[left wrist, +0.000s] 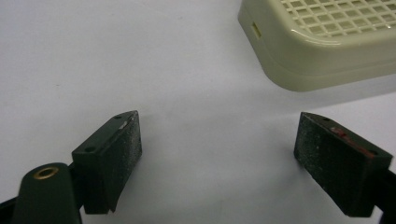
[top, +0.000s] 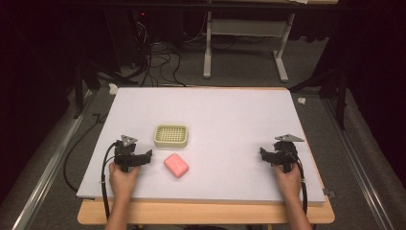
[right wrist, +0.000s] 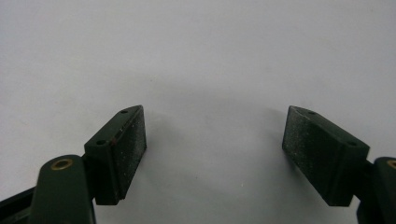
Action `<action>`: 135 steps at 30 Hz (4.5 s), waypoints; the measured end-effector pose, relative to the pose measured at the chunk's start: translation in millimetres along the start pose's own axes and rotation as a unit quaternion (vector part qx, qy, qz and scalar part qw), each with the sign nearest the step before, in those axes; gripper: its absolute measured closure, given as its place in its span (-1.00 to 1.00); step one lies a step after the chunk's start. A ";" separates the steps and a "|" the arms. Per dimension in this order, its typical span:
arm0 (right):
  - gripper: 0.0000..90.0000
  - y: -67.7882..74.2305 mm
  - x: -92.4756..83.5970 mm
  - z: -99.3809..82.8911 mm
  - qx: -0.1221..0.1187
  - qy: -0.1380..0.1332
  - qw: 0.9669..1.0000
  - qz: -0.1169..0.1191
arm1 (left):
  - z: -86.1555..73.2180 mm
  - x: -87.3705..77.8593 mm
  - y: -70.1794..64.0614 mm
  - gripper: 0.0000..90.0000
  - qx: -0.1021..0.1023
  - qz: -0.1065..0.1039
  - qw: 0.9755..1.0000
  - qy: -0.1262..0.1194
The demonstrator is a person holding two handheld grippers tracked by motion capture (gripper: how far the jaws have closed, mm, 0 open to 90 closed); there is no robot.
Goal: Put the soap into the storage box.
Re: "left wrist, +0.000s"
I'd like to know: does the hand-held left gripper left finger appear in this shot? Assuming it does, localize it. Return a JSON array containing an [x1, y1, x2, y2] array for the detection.
[[71, 109, 144, 216]]

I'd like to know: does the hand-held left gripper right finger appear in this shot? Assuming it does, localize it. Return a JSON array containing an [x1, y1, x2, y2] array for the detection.
[[293, 111, 394, 218]]

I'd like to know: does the beige plastic drain tray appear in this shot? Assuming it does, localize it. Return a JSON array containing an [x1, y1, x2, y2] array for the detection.
[[237, 0, 396, 92]]

